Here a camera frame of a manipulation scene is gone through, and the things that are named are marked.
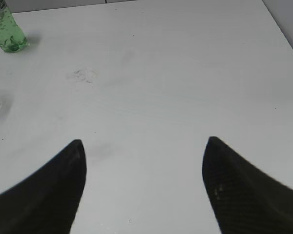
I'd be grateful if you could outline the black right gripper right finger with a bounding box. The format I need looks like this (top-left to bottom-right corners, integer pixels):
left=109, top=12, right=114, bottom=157
left=202, top=136, right=293, bottom=234

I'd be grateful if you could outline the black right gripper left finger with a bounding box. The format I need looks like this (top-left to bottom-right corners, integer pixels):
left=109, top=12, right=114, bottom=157
left=0, top=139, right=86, bottom=234

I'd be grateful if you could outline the green soda bottle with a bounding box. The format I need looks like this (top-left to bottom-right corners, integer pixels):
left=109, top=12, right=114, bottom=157
left=0, top=0, right=27, bottom=53

